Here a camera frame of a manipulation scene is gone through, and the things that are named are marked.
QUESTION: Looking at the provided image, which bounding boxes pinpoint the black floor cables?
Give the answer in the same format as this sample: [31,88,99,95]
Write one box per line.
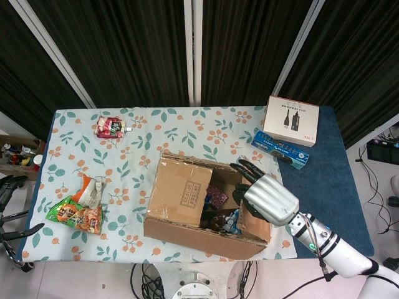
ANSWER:
[355,146,399,234]

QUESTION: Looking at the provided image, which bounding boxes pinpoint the long blue box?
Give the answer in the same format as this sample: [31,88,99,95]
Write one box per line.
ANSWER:
[251,129,311,171]

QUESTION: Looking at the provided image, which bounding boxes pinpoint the black cable bundle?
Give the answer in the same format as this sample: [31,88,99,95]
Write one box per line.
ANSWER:
[230,260,259,299]
[129,263,168,299]

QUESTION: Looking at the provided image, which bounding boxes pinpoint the floral leaf print tablecloth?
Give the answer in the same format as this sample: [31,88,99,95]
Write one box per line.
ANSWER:
[21,105,299,264]

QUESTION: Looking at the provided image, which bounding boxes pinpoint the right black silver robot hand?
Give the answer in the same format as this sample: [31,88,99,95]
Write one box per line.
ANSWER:
[229,159,300,227]

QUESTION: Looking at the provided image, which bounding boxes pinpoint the red drink pouch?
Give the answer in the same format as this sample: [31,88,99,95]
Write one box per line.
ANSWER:
[95,115,133,140]

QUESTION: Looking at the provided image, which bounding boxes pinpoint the white product box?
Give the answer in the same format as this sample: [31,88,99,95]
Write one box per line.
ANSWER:
[262,95,320,147]

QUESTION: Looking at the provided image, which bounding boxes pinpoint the cardboard box of toys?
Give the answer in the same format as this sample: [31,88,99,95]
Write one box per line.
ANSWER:
[0,134,46,181]

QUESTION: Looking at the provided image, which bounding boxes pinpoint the snacks inside box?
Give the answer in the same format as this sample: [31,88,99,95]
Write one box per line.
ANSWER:
[205,185,229,208]

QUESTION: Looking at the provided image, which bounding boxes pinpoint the black folding screen white frame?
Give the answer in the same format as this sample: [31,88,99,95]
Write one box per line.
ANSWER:
[0,0,399,150]

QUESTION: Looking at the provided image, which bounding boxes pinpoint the cardboard shipping box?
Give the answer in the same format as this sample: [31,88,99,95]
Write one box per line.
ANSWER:
[142,151,272,262]

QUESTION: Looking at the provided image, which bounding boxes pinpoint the crumpled white orange snack bag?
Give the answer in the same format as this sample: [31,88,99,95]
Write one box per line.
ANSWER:
[72,174,107,209]

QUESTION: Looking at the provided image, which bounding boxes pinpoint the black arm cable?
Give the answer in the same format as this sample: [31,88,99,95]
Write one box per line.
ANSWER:
[319,255,340,283]

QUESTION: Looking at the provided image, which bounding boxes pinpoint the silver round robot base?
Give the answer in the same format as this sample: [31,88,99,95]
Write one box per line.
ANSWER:
[171,270,222,299]

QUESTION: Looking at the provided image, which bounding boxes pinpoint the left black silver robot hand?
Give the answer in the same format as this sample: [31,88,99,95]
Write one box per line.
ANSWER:
[0,175,46,243]

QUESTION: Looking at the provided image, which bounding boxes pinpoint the green orange snack bag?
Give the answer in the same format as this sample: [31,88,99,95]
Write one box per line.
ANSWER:
[45,195,103,235]

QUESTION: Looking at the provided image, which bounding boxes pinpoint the blue foil wrapper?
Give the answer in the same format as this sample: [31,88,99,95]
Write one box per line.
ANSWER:
[223,208,243,234]

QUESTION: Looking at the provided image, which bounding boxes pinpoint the black monitor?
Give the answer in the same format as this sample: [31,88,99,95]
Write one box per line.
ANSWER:
[367,140,399,164]

